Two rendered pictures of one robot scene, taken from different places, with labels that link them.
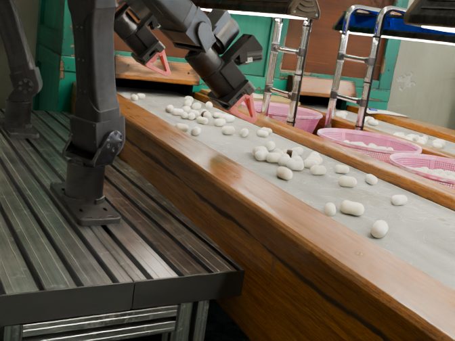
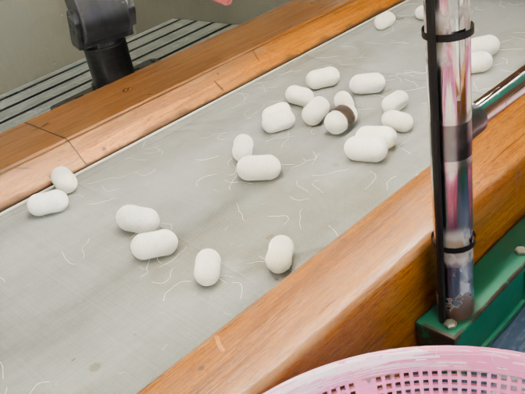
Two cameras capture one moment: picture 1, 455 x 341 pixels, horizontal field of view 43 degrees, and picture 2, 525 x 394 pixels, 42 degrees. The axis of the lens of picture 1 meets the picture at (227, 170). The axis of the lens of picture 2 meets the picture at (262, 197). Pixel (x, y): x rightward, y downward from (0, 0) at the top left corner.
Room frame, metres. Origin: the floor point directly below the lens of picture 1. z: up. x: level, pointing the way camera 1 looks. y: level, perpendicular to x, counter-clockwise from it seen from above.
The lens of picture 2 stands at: (1.42, -0.46, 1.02)
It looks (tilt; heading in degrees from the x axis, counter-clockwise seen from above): 30 degrees down; 78
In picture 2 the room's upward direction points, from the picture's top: 11 degrees counter-clockwise
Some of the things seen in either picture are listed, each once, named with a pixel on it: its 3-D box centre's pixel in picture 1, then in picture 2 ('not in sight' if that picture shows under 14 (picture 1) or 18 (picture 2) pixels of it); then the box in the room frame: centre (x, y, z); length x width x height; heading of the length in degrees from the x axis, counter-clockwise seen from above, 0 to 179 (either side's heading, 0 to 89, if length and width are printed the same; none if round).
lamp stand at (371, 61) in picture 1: (372, 82); not in sight; (1.81, -0.40, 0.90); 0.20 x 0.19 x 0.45; 28
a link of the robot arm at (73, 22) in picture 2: (23, 88); (101, 23); (1.45, 0.54, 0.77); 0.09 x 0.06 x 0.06; 12
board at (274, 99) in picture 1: (250, 97); not in sight; (2.07, -0.04, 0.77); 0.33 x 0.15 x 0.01; 118
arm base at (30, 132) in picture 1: (17, 114); (110, 65); (1.45, 0.55, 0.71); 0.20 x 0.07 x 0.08; 31
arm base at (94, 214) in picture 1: (84, 182); not in sight; (0.94, 0.24, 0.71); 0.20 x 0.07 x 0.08; 31
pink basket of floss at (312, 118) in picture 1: (279, 122); not in sight; (1.87, -0.15, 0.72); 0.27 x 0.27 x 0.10
